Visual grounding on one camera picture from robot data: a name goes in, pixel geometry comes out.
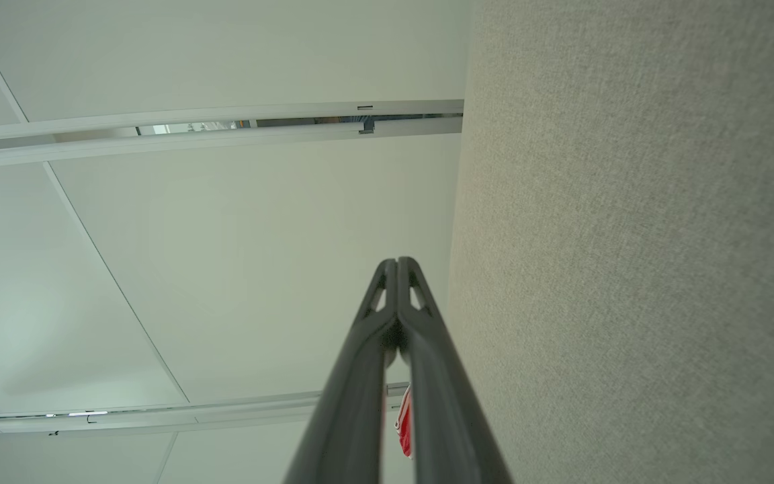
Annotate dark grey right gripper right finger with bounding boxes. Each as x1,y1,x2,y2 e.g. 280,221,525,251
398,257,513,484

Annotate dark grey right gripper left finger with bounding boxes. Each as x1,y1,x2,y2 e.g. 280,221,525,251
284,259,398,484

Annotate grey aluminium partition post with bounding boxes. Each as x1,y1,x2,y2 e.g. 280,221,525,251
0,383,409,436
0,99,465,170

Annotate red white striped jersey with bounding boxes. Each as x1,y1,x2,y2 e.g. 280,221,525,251
395,387,413,459

